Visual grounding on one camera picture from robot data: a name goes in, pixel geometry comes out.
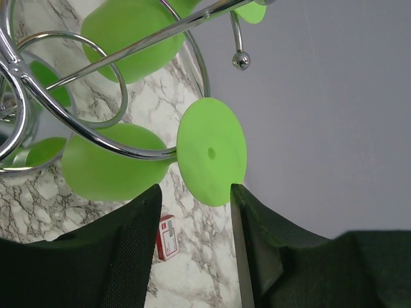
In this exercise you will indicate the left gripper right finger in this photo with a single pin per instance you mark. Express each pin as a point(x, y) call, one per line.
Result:
point(280, 264)

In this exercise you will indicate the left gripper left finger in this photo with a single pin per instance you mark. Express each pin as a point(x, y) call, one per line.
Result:
point(105, 263)

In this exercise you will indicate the green wine glass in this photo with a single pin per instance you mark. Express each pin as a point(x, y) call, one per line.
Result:
point(116, 25)
point(211, 156)

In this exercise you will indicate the chrome wine glass rack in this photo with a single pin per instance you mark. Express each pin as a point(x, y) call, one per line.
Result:
point(125, 139)

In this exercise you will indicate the small red white box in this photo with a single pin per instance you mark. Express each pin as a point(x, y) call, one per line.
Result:
point(166, 240)

